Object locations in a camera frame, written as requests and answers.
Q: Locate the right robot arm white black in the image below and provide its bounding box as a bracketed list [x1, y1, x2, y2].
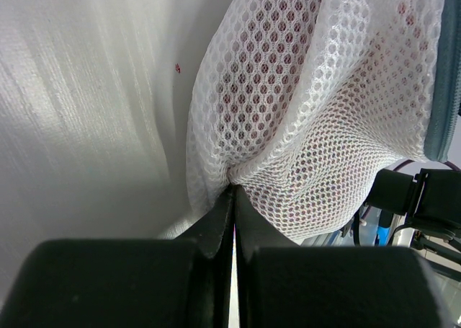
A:
[364, 169, 460, 265]

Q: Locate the blue-trimmed mesh laundry bag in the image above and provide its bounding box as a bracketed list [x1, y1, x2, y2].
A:
[186, 0, 460, 242]

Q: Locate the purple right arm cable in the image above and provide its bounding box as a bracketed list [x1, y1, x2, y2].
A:
[392, 159, 461, 172]

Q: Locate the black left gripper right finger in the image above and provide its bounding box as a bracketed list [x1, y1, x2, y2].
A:
[234, 187, 450, 327]

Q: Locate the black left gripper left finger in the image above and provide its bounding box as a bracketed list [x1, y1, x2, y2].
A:
[1, 189, 234, 327]

